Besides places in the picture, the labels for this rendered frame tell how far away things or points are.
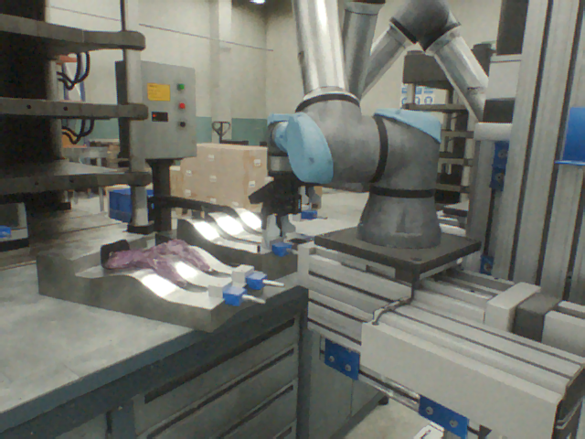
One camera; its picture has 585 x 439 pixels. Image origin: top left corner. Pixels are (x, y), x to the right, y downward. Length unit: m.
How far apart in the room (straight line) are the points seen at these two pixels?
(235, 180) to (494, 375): 4.80
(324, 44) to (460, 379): 0.57
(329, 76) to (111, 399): 0.75
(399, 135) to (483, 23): 7.28
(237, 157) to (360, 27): 4.26
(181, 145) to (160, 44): 7.00
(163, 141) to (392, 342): 1.55
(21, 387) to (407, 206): 0.71
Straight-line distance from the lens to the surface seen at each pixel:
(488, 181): 0.96
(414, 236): 0.78
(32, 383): 0.91
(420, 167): 0.78
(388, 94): 8.57
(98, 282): 1.14
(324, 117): 0.74
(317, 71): 0.80
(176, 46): 9.21
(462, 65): 1.38
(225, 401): 1.28
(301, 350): 1.47
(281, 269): 1.29
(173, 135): 2.05
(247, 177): 5.18
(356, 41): 1.04
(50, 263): 1.24
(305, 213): 1.52
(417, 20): 1.29
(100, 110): 1.79
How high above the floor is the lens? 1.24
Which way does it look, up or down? 12 degrees down
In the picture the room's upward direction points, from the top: 2 degrees clockwise
